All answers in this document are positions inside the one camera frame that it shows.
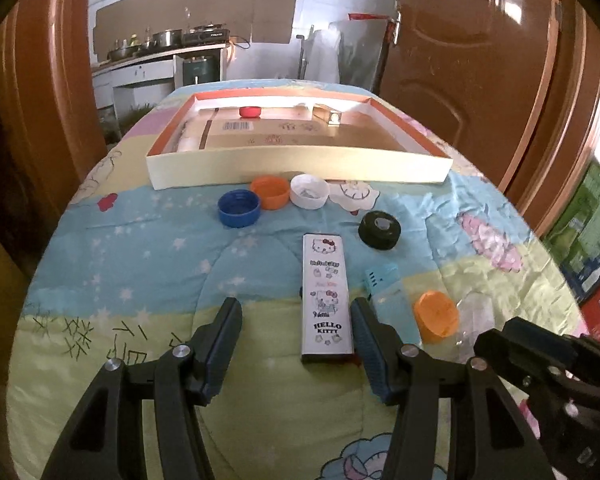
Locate orange bottle cap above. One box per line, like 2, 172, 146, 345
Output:
250, 175, 291, 211
413, 290, 461, 344

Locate brown wooden door with handle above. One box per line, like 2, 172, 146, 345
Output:
380, 0, 561, 188

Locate blue bottle cap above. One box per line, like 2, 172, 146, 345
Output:
217, 189, 262, 229

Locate shallow cardboard box tray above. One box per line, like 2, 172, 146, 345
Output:
146, 91, 453, 191

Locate teal plastic case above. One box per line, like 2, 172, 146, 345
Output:
363, 264, 423, 351

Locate black gas stove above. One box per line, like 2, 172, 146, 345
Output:
181, 25, 230, 45

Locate brown wooden door frame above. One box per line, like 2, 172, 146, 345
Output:
500, 0, 600, 241

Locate small clear glass bottle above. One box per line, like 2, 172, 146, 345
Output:
312, 103, 342, 126

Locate clear plastic sheeting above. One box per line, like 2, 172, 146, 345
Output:
300, 20, 396, 93

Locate brown wooden door leaf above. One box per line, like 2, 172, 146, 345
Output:
0, 0, 108, 311

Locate white bottle cap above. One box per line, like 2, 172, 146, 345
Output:
289, 173, 330, 210

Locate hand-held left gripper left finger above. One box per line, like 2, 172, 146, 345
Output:
40, 297, 243, 480

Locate white kitchen counter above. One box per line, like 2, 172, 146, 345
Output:
91, 42, 233, 111

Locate white cartoon print box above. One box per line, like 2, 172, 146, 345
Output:
300, 233, 356, 365

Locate green printed carton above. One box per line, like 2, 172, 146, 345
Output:
542, 157, 600, 306

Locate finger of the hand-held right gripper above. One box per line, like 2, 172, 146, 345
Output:
473, 316, 587, 397

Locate clear pill blister pack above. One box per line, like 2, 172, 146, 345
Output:
450, 294, 498, 361

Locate black bottle cap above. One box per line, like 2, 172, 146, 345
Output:
357, 211, 402, 250

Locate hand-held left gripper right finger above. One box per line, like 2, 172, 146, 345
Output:
349, 297, 556, 480

